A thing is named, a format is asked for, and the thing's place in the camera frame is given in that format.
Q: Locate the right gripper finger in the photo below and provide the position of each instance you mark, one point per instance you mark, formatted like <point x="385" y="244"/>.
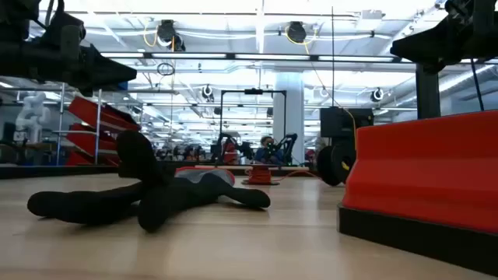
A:
<point x="424" y="44"/>

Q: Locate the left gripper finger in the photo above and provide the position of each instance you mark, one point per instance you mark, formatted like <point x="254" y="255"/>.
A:
<point x="111" y="75"/>

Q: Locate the black background robot arm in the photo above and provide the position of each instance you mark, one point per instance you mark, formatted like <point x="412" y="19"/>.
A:
<point x="223" y="144"/>
<point x="290" y="142"/>

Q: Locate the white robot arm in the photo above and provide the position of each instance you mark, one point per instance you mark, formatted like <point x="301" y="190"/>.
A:
<point x="33" y="113"/>

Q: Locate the blue storage bin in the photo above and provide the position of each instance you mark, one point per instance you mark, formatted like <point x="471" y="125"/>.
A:
<point x="123" y="85"/>

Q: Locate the red storage bin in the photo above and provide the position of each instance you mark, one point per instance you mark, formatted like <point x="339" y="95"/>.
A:
<point x="78" y="159"/>
<point x="83" y="110"/>
<point x="83" y="140"/>

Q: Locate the metal shelf rack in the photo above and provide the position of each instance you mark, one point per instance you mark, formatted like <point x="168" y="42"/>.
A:
<point x="98" y="128"/>

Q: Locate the black equipment box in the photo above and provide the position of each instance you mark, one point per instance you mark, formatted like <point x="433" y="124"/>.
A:
<point x="334" y="122"/>

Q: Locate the red grey square box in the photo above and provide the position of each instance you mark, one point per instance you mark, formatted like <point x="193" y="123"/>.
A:
<point x="424" y="175"/>

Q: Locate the black glove grey red cuff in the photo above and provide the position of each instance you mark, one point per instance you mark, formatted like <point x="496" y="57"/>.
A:
<point x="175" y="198"/>

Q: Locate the black camera gantry frame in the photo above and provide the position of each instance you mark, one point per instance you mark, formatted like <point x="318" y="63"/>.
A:
<point x="253" y="92"/>

